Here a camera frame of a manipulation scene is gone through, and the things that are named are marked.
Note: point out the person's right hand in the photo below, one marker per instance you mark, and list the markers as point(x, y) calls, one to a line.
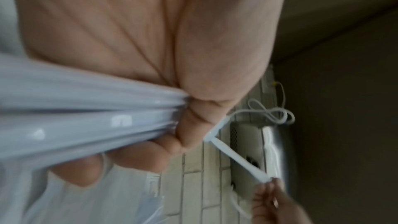
point(279, 208)

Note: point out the person's left hand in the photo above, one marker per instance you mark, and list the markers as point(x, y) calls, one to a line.
point(124, 21)

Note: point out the bundle of mixed white cutlery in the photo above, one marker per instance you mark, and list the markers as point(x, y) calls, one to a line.
point(77, 119)

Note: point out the bunch of white plastic forks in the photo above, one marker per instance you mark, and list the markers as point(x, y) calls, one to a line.
point(155, 203)

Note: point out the brown partition panel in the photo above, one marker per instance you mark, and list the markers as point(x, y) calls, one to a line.
point(342, 119)

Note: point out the steel wall dispenser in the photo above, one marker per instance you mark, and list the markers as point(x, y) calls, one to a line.
point(276, 149)

